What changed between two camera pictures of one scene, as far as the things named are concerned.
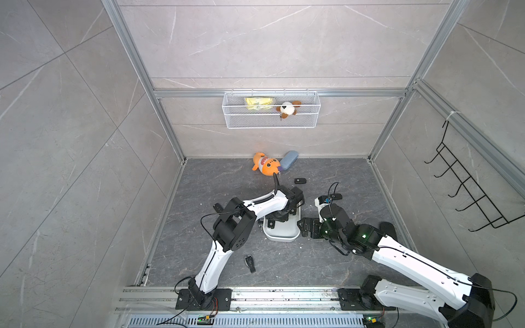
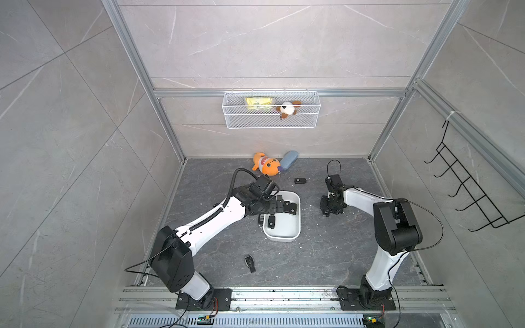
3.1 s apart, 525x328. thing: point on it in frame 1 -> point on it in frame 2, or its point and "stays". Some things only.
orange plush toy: [266, 166] stays
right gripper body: [315, 227] -> [327, 205]
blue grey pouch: [288, 158] stays
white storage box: [284, 231] stays
